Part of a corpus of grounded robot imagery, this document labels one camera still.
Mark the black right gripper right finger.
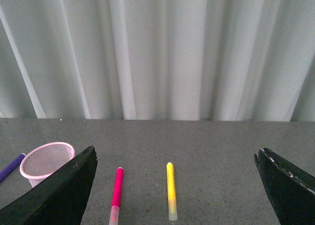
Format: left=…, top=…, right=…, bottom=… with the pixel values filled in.
left=254, top=148, right=315, bottom=225

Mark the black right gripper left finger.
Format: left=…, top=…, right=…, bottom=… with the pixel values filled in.
left=0, top=146, right=97, bottom=225

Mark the pink marker pen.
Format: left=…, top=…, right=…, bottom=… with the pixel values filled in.
left=109, top=167, right=124, bottom=225

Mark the purple marker pen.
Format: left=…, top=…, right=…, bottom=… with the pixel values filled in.
left=0, top=153, right=26, bottom=182

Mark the pink mesh pen cup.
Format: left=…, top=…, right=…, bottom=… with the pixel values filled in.
left=20, top=142, right=75, bottom=187

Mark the yellow marker pen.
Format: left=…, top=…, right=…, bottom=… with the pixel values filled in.
left=166, top=162, right=178, bottom=222

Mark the white pleated curtain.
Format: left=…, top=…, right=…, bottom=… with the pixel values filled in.
left=0, top=0, right=315, bottom=121

